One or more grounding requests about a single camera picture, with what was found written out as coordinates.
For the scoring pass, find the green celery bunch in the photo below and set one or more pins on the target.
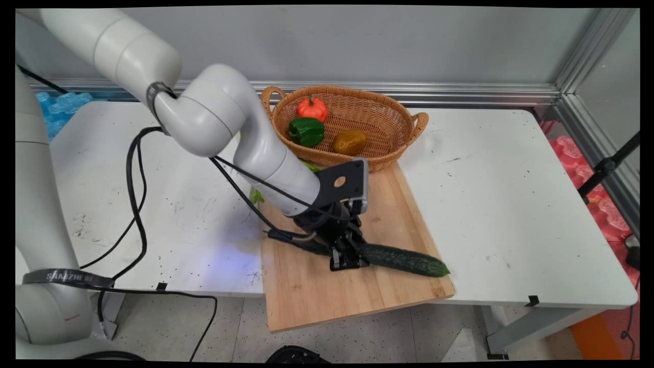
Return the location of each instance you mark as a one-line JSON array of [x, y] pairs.
[[255, 197]]

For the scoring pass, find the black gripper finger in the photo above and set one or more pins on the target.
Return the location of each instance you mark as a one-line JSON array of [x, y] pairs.
[[348, 258], [357, 230]]

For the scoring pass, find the short aluminium frame rail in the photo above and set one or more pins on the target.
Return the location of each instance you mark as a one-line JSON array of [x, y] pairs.
[[598, 153]]

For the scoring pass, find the grey metal table leg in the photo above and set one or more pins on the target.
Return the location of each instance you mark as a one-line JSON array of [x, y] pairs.
[[112, 312], [531, 327]]

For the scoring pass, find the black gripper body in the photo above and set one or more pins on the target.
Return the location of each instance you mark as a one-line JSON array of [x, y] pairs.
[[327, 225]]

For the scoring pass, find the woven wicker basket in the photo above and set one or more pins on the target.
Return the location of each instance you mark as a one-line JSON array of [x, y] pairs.
[[380, 153]]

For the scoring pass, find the long aluminium frame rail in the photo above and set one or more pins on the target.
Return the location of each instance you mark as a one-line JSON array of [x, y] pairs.
[[460, 93]]

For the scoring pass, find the yellow brown bell pepper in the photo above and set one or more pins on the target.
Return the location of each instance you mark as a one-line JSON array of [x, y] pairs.
[[350, 142]]

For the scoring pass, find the dark green cucumber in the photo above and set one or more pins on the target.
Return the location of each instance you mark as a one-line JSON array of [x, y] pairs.
[[403, 259]]

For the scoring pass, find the red foam mat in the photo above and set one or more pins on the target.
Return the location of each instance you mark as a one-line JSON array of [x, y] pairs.
[[569, 156]]

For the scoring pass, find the orange floor mat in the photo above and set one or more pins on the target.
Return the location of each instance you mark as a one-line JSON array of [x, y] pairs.
[[598, 337]]

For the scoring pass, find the blue foam mat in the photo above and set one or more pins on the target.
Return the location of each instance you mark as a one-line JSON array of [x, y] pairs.
[[56, 110]]

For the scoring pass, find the aluminium frame post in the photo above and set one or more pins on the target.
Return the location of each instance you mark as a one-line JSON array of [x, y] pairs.
[[595, 48]]

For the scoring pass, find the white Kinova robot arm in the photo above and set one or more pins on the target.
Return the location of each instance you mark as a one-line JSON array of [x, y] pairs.
[[214, 112]]

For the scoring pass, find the green bell pepper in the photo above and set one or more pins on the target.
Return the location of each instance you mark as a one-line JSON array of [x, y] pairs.
[[306, 132]]

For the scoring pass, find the black tripod leg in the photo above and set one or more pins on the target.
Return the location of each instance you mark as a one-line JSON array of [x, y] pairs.
[[606, 166]]

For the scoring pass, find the black round object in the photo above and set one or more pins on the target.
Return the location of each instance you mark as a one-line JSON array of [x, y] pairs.
[[296, 355]]

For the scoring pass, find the black power adapter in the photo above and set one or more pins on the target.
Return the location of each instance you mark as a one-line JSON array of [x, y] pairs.
[[633, 255]]

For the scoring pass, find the black tape marker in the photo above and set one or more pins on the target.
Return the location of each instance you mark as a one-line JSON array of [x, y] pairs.
[[532, 301], [162, 287]]

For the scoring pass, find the bamboo cutting board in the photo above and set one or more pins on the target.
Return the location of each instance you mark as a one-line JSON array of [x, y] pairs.
[[398, 214]]

